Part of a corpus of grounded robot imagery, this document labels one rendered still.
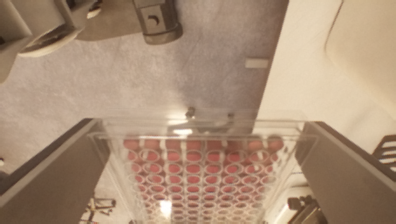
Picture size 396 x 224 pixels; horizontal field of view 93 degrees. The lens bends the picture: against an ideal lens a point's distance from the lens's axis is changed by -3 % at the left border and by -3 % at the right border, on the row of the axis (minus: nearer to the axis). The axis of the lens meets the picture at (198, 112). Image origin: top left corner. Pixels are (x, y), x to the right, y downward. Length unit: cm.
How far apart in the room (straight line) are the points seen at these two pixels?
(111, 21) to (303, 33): 82
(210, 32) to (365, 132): 83
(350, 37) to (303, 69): 10
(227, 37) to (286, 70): 78
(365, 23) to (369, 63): 6
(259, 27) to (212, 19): 26
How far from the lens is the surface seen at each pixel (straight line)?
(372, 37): 34
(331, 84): 49
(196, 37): 116
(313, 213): 73
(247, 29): 118
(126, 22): 101
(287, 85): 45
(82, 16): 68
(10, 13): 51
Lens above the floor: 109
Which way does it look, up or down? 50 degrees down
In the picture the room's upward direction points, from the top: 180 degrees clockwise
